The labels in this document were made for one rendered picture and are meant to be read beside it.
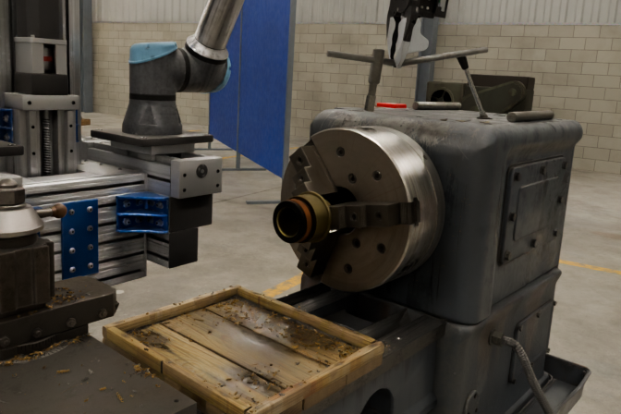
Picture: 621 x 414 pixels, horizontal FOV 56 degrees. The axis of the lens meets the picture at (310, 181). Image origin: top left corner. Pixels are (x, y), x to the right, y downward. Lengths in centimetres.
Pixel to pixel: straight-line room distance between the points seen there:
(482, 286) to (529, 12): 1017
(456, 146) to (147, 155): 76
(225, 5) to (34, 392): 104
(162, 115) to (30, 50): 32
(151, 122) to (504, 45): 999
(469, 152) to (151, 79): 80
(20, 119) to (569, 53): 1013
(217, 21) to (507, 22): 989
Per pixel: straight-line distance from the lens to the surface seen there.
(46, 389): 75
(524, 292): 146
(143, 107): 152
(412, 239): 105
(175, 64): 154
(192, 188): 143
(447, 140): 116
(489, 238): 119
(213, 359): 97
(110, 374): 76
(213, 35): 155
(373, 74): 110
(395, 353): 107
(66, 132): 151
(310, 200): 102
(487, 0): 1142
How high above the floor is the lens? 133
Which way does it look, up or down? 10 degrees down
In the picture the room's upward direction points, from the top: 3 degrees clockwise
